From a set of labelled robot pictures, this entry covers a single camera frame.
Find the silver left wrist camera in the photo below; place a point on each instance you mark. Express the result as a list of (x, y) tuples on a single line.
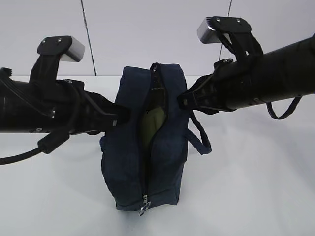
[(51, 51)]

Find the dark blue insulated lunch bag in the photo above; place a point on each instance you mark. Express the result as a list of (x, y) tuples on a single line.
[(140, 179)]

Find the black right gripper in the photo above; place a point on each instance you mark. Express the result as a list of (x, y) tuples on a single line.
[(203, 95)]

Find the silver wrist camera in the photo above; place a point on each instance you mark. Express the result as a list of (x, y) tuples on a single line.
[(234, 33), (51, 51)]

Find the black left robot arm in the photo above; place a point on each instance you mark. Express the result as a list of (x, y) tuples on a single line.
[(23, 110)]

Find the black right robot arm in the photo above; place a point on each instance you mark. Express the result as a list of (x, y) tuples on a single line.
[(285, 73)]

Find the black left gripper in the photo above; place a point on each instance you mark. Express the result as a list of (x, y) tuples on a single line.
[(79, 111)]

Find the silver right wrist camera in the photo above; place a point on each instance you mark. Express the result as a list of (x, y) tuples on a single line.
[(234, 33)]

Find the glass container with green lid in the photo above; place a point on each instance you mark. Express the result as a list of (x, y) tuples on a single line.
[(151, 122)]

